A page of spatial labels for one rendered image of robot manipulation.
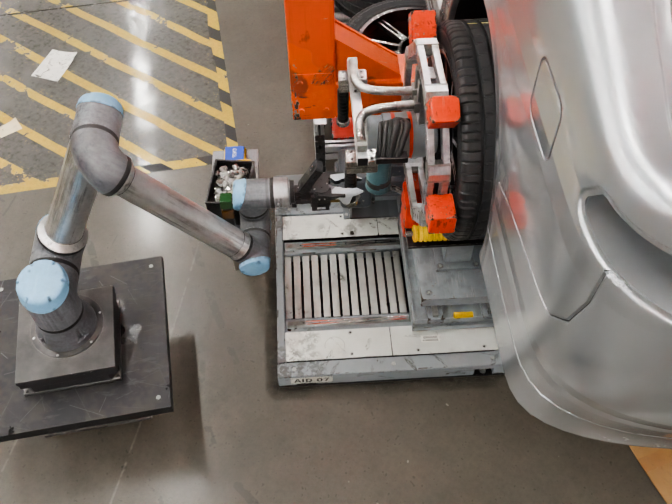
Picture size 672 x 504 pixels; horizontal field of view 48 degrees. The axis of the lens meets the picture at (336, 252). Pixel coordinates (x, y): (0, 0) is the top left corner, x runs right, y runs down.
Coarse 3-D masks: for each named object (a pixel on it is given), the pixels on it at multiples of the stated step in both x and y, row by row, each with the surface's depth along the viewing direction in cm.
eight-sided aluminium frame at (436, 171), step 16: (416, 48) 216; (432, 48) 215; (432, 64) 216; (448, 128) 205; (432, 144) 206; (448, 144) 206; (416, 160) 256; (432, 160) 206; (448, 160) 206; (432, 176) 207; (448, 176) 208; (432, 192) 213; (416, 208) 239
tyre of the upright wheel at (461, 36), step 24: (456, 24) 214; (480, 24) 216; (456, 48) 206; (480, 48) 205; (456, 72) 203; (480, 72) 202; (480, 96) 200; (480, 120) 199; (480, 144) 200; (480, 168) 203; (456, 192) 212; (480, 192) 207; (480, 216) 213; (456, 240) 230
